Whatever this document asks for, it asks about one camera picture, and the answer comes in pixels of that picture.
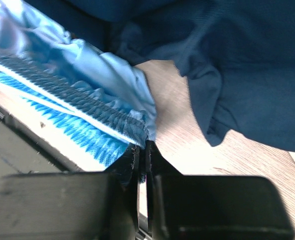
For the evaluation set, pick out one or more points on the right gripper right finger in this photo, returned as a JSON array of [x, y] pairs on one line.
[[211, 207]]

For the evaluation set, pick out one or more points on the light blue shorts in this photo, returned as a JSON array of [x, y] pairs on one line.
[[89, 105]]

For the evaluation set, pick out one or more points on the navy blue shorts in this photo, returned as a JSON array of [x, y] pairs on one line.
[[238, 56]]

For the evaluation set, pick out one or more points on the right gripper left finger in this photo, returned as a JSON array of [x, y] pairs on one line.
[[99, 205]]

